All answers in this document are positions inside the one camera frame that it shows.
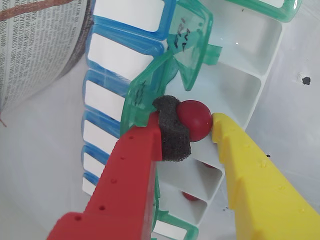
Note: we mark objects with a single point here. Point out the green-lidded weekly pill organizer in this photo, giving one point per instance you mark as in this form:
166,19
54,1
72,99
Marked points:
237,50

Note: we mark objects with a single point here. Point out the pale grey tablecloth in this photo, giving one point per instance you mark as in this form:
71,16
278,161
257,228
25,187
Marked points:
37,187

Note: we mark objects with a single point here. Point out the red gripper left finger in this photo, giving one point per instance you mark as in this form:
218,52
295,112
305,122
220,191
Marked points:
125,180

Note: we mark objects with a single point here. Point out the red ball pill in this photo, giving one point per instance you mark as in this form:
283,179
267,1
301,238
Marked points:
190,196
197,120
208,165

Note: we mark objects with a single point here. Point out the blue-lidded weekly pill organizer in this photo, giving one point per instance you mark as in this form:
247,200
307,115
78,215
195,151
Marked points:
120,55

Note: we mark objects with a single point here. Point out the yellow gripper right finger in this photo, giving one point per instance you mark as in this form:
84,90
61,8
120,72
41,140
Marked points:
262,195

